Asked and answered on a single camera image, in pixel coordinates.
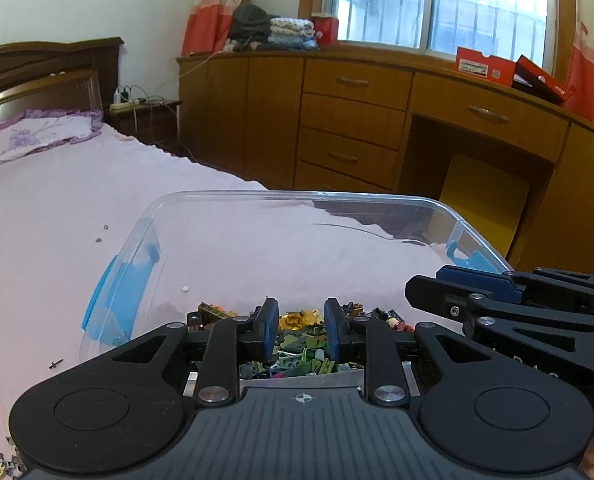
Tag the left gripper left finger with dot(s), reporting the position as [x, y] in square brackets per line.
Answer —
[231, 343]

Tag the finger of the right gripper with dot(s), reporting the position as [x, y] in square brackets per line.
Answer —
[499, 287]

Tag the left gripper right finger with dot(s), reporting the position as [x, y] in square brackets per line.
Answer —
[373, 344]

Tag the clear plastic storage box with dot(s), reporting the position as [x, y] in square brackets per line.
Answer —
[234, 249]

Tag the wooden desk with drawers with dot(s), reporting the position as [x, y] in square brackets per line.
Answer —
[354, 120]

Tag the red shoe box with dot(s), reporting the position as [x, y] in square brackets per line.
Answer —
[522, 74]

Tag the pink bed sheet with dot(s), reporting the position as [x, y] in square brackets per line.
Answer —
[104, 240]

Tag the dark wooden nightstand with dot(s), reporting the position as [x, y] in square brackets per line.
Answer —
[154, 123]

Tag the white power strip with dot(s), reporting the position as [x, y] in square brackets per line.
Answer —
[123, 100]

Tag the window with metal bars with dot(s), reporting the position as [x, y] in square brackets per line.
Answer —
[542, 30]

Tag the purple floral pillow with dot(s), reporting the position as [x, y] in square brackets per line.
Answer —
[34, 131]

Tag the folded clothes pile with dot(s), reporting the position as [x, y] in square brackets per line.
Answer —
[253, 29]

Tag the pink red curtain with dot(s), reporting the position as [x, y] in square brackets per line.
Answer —
[208, 25]

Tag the dark wooden headboard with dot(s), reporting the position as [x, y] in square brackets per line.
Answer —
[43, 75]

